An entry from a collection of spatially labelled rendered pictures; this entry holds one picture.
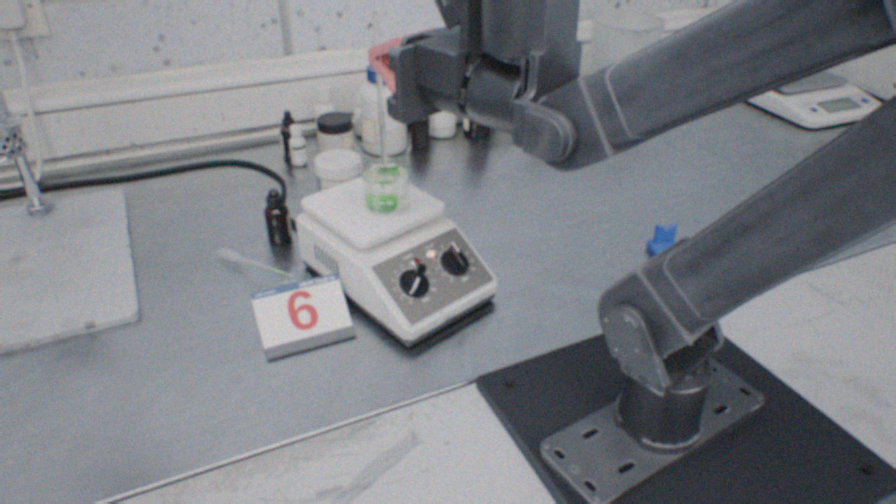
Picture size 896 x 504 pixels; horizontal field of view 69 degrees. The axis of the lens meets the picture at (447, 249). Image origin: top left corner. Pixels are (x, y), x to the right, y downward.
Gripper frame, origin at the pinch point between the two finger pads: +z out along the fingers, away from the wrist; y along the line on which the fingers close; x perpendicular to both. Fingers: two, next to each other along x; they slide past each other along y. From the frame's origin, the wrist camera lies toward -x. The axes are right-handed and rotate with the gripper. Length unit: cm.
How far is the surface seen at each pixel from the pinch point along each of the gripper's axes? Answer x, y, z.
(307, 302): 22.3, 12.5, -1.6
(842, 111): 23, -87, -20
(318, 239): 18.7, 7.6, 2.7
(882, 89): 23, -106, -21
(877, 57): 18, -106, -18
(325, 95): 15.8, -15.9, 33.9
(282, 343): 24.6, 16.6, -2.9
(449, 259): 19.8, -0.8, -8.9
